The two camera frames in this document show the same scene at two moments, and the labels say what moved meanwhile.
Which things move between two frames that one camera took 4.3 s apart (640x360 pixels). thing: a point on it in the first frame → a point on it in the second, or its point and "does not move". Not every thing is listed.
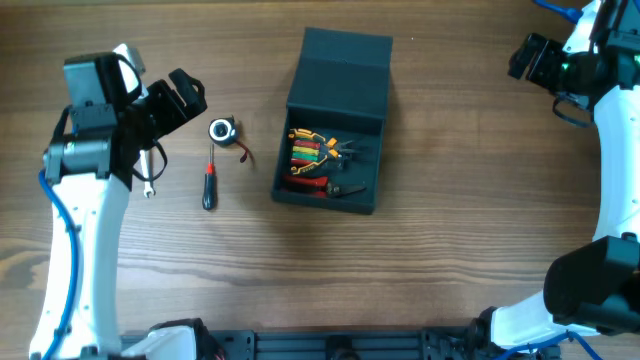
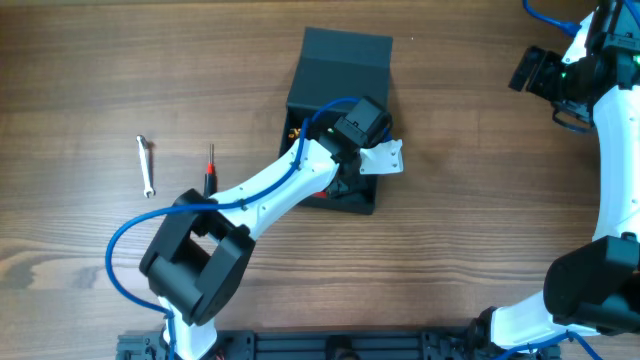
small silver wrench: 147,185 does not move
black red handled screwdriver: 210,196 does not move
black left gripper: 163,103 → 342,185
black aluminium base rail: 197,341 does not move
